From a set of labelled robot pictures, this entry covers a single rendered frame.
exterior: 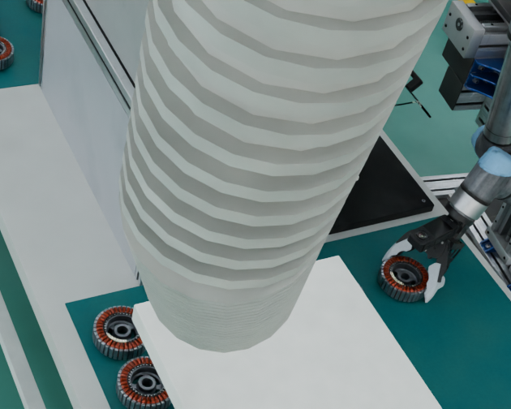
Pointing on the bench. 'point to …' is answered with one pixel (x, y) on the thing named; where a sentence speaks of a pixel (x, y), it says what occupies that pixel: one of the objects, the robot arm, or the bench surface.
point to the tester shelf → (103, 51)
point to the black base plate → (381, 193)
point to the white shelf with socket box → (295, 357)
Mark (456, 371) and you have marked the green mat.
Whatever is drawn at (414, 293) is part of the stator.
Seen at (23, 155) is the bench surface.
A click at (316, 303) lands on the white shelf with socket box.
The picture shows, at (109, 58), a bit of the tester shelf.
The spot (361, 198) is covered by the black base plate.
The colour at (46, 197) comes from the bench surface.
